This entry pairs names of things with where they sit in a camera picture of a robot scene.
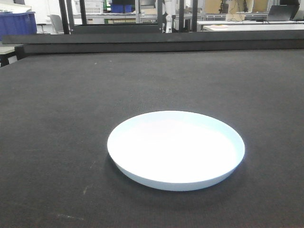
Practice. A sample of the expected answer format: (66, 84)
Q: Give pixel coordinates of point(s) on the pale blue round tray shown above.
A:
(175, 150)

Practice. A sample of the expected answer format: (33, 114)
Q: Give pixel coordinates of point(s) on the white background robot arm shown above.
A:
(170, 12)

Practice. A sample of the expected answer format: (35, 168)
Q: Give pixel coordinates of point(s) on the dark foam board edge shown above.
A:
(158, 42)

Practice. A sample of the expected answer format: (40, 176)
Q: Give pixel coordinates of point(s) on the grey office chair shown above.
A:
(57, 23)

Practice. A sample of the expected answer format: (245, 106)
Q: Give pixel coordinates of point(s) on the white lab table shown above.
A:
(219, 26)

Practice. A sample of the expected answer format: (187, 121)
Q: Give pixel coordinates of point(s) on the blue plastic crate background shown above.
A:
(17, 24)

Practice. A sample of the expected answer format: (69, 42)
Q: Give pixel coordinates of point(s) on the grey open laptop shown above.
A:
(281, 12)

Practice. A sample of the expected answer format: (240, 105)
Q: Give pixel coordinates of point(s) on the black metal frame rack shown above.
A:
(124, 16)

